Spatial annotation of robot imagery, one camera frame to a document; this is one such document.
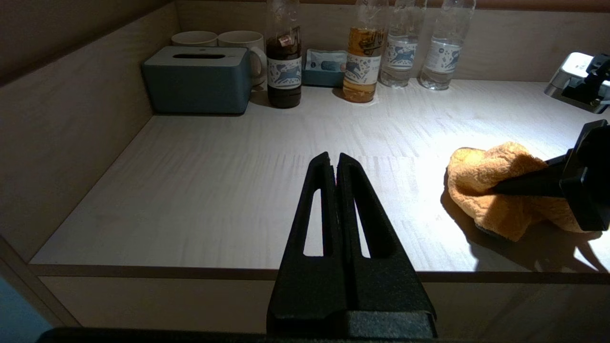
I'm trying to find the plastic bottle dark liquid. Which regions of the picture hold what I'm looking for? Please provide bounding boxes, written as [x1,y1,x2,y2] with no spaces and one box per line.
[265,0,303,109]

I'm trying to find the orange microfibre cloth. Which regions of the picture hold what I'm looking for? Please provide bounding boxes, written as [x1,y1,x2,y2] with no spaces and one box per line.
[447,141,597,242]

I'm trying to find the clear water bottle blue label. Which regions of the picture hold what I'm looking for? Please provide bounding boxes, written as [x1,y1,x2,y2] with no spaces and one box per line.
[380,0,427,88]
[419,0,477,91]

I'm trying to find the blue-grey tissue box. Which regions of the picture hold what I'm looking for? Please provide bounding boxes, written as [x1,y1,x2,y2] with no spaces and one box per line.
[142,46,253,115]

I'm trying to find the white ceramic cup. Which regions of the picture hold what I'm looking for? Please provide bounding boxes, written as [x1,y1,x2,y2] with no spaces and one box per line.
[217,30,267,88]
[171,30,219,48]

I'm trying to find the plastic bottle amber liquid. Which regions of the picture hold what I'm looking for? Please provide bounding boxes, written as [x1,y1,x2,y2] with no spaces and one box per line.
[342,0,386,103]

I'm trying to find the small blue sachet tray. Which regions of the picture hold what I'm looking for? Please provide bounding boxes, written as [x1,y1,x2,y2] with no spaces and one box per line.
[302,49,348,88]

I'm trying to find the white tea sachets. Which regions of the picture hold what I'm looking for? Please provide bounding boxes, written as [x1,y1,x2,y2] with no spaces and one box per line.
[306,49,347,73]

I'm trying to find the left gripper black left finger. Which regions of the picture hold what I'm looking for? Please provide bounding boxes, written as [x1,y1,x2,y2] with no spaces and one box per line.
[267,152,346,334]

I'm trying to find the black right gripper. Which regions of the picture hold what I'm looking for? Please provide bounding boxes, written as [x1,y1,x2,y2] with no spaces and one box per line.
[491,119,610,232]

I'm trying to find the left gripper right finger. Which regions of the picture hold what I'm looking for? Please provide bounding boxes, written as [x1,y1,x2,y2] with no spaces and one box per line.
[336,152,437,336]

